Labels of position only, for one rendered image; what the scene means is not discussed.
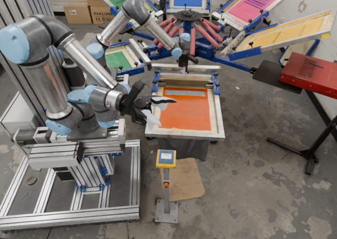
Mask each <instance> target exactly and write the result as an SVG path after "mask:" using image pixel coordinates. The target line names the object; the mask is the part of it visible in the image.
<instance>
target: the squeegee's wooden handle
mask: <svg viewBox="0 0 337 239"><path fill-rule="evenodd" d="M163 82H164V83H165V85H166V86H167V85H179V86H202V87H206V85H208V83H209V79H189V78H163Z"/></svg>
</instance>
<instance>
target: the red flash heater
mask: <svg viewBox="0 0 337 239"><path fill-rule="evenodd" d="M310 63H313V64H315V65H313V64H310ZM316 65H318V66H321V67H323V68H321V67H318V66H316ZM279 81H281V82H284V83H287V84H291V85H294V86H297V87H300V88H303V89H306V90H309V91H312V92H315V93H318V94H321V95H325V96H328V97H331V98H334V99H337V63H333V62H329V61H325V60H322V59H318V58H314V57H310V56H307V55H303V54H299V53H295V52H292V53H291V55H290V57H289V59H288V61H287V63H286V65H285V67H284V69H283V71H282V72H281V75H280V78H279Z"/></svg>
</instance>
